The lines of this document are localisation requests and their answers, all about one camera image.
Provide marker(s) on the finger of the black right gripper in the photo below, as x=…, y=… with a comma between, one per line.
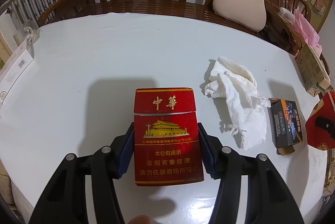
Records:
x=327, y=125

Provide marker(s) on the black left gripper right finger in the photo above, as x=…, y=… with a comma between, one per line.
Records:
x=269, y=199

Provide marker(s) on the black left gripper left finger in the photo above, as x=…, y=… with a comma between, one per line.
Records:
x=63, y=200

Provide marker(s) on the black crystal bullet box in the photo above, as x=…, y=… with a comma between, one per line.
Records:
x=286, y=125

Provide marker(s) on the red cigarette pack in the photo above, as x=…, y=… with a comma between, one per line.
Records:
x=167, y=148

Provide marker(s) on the person left hand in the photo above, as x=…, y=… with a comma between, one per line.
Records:
x=140, y=219

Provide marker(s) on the red paper box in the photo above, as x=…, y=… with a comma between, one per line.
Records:
x=317, y=137

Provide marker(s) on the brown cardboard box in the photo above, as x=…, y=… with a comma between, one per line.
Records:
x=313, y=72

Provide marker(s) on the crumpled white tissue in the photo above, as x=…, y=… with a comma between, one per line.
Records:
x=246, y=107

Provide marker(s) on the pink plastic bag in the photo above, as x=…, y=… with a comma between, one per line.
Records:
x=307, y=32

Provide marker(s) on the yellow wooden door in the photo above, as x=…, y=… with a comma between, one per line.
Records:
x=319, y=12

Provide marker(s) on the wooden armchair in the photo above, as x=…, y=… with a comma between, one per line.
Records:
x=282, y=16

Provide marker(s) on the long white carton box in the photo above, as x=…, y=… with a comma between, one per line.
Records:
x=15, y=65

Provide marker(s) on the beige cushion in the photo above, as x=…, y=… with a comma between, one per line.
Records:
x=248, y=13

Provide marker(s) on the white radiator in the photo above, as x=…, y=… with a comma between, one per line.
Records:
x=24, y=11

